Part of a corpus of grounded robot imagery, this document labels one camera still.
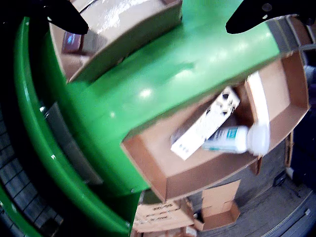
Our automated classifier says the white bottle with teal label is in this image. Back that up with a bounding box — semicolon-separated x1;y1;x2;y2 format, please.
201;124;270;157

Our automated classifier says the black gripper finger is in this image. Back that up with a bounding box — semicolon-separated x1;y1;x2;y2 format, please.
41;0;89;35
225;0;316;35

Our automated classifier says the open cardboard box with flap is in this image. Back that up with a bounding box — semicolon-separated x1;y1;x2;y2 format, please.
243;18;312;176
120;82;260;202

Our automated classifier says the white carton box with barcode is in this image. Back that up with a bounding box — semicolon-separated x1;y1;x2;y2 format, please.
169;85;241;161

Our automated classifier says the cardboard box printed BS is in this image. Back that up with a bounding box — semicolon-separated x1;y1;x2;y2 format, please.
132;200;196;234

